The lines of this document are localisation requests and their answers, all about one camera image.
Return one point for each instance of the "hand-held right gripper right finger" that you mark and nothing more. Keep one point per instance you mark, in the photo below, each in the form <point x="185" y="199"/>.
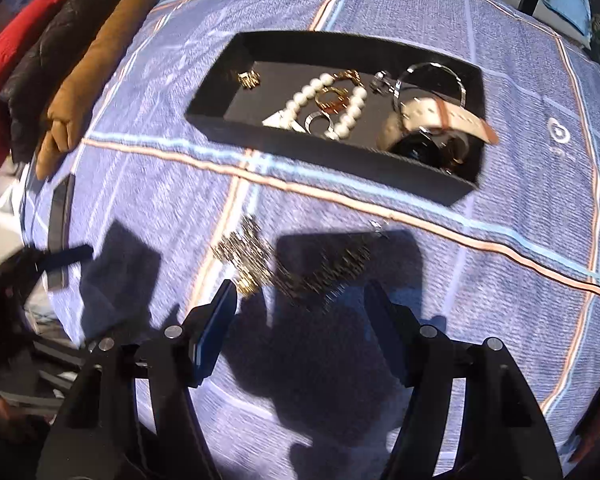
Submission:
<point x="391" y="341"/>

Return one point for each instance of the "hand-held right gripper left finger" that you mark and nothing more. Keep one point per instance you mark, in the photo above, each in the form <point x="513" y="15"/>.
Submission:
<point x="215" y="331"/>

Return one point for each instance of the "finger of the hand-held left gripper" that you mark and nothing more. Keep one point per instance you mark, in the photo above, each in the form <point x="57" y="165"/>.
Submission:
<point x="70" y="255"/>

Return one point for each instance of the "black cardboard box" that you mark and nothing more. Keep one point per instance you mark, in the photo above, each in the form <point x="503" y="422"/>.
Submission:
<point x="330" y="156"/>

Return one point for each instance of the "small gold earring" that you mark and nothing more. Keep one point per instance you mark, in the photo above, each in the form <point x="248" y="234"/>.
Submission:
<point x="249" y="79"/>

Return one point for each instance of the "small silver charm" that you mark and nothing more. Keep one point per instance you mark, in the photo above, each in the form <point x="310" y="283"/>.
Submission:
<point x="382" y="83"/>

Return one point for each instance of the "thin silver bangle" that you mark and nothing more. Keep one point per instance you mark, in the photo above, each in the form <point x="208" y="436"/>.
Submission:
<point x="425" y="64"/>

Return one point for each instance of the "brown jacket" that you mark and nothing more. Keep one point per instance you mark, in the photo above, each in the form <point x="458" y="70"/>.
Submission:
<point x="95" y="70"/>

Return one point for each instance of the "black quilted jacket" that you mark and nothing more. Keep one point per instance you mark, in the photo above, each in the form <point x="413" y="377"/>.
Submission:
<point x="55" y="60"/>

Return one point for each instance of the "red jacket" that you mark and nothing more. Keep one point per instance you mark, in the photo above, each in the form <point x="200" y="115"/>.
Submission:
<point x="20" y="35"/>

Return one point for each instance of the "light blue pillow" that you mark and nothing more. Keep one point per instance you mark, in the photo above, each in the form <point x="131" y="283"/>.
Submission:
<point x="567" y="10"/>

